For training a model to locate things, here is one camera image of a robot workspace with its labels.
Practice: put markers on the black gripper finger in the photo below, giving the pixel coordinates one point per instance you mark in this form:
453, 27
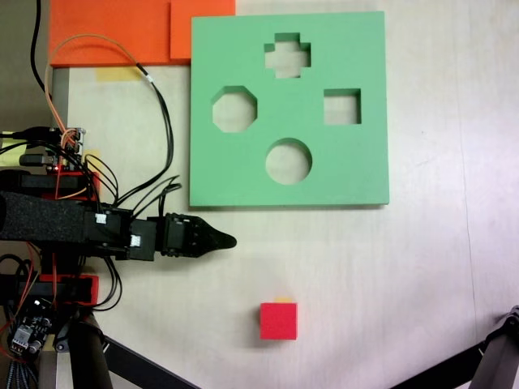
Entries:
211, 240

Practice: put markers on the red square block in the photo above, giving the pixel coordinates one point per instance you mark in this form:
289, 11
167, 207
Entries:
278, 321

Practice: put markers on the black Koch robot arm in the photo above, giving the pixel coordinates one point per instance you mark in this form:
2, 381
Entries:
48, 219

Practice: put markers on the bright orange foam block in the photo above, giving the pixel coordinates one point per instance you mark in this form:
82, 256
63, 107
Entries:
200, 28

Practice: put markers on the small yellow tape marker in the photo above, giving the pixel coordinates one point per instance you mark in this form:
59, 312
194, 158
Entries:
282, 300

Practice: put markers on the red and black table clamp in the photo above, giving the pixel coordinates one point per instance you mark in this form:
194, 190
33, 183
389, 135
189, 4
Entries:
91, 184
91, 289

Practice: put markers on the yellow tape patch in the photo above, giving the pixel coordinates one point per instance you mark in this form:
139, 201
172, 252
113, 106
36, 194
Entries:
92, 156

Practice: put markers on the controller circuit board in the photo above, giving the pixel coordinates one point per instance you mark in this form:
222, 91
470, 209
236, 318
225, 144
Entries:
67, 152

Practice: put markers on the green shape-sorter board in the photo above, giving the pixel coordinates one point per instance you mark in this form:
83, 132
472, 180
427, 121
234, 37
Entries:
292, 107

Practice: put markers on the black tripod leg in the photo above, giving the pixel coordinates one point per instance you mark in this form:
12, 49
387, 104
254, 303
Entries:
89, 364

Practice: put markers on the wide yellow tape strip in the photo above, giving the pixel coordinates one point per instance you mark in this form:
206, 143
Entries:
117, 74

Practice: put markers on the small power converter board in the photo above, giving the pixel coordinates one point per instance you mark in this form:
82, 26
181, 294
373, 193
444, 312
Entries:
28, 334

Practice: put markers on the yellow sticky note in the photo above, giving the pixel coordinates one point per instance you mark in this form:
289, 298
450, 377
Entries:
9, 152

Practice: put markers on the dark orange foam slab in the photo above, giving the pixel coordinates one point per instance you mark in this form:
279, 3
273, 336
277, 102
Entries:
109, 32

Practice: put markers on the grey notched tripod leg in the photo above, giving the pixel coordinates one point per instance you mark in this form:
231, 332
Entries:
500, 356

